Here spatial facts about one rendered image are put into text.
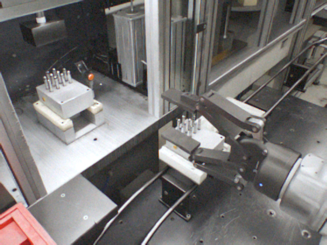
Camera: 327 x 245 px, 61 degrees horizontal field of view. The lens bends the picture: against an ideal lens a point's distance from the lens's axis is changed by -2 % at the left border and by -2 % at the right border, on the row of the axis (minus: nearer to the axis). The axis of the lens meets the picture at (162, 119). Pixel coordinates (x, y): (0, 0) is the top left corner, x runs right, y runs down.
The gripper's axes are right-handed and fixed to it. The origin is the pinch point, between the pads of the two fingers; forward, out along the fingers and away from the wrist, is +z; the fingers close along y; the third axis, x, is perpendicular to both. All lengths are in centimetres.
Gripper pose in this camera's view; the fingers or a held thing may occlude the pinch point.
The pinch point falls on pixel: (177, 118)
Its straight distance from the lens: 49.5
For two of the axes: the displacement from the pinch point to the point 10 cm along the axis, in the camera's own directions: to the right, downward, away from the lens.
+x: -6.6, 4.6, -5.9
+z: -7.5, -4.1, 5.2
